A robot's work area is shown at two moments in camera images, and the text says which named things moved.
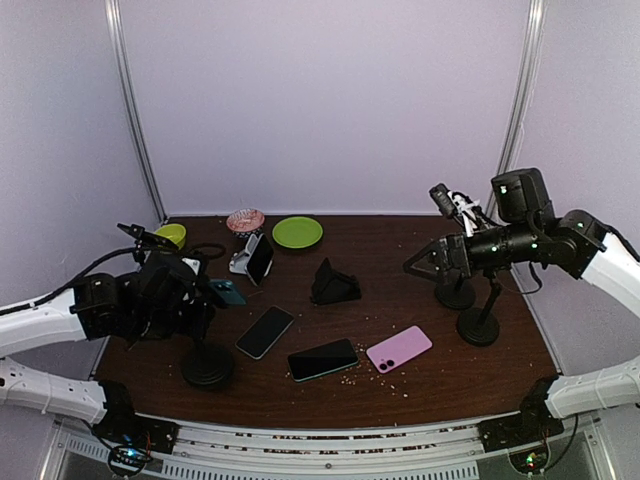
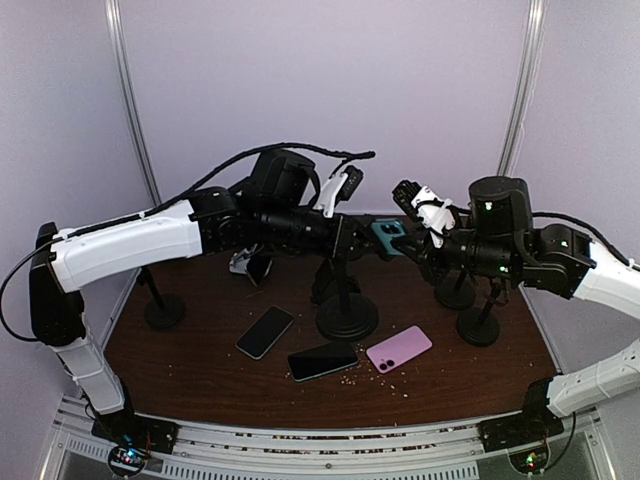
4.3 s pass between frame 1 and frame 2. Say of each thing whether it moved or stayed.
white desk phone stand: stayed
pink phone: stayed
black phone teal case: stayed
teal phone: moved
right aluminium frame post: stayed
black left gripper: moved
